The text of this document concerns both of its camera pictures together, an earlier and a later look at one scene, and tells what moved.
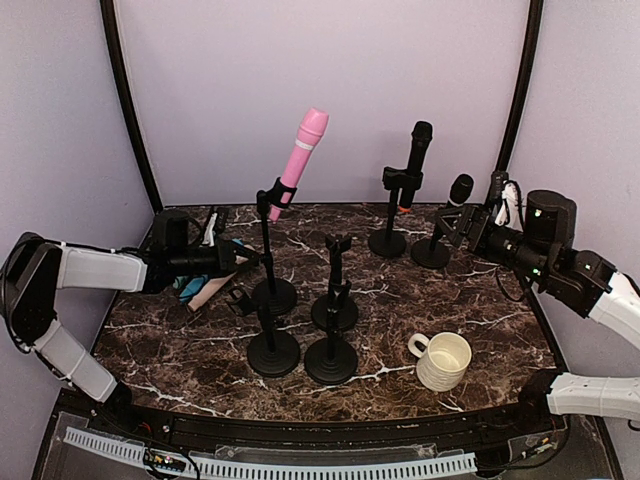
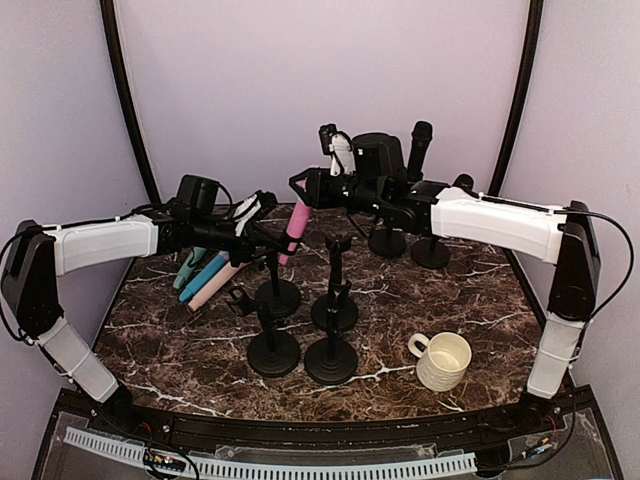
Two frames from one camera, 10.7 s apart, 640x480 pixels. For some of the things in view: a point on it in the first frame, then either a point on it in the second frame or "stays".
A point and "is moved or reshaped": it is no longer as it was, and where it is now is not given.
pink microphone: [313, 124] to [296, 227]
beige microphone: [210, 288] stays
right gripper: [471, 215] to [318, 193]
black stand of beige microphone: [336, 311] stays
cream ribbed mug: [442, 367] stays
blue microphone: [196, 283] stays
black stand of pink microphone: [273, 297] is moved or reshaped
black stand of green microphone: [331, 360] stays
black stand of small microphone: [431, 252] stays
